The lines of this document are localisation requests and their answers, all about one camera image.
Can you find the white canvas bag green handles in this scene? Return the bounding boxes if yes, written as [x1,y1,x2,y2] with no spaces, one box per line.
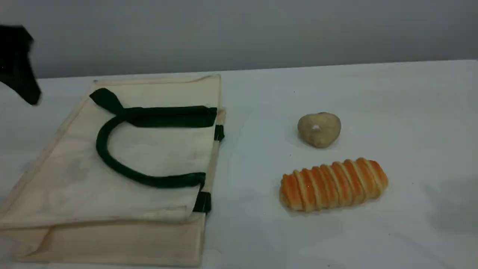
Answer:
[0,74,226,268]

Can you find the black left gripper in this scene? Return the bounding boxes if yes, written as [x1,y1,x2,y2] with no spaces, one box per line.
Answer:
[0,25,41,106]

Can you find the long striped orange bread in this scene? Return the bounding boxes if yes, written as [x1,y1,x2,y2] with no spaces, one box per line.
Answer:
[279,158,389,213]

